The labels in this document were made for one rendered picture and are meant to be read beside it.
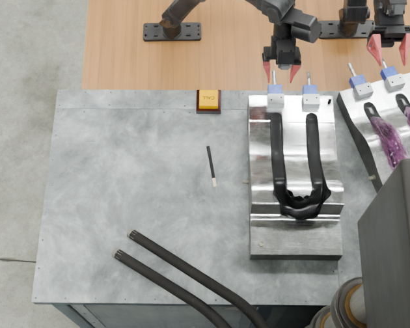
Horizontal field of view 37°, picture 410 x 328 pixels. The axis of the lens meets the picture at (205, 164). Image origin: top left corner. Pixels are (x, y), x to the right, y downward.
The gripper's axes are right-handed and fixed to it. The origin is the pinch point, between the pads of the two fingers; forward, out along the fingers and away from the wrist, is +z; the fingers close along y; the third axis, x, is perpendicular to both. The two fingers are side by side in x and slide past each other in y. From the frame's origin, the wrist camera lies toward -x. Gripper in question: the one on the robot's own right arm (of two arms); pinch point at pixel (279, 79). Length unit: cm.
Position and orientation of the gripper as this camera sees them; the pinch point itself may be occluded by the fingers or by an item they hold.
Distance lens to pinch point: 182.6
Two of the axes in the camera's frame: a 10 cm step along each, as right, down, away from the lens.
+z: 0.1, 8.0, 6.0
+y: 10.0, 0.0, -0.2
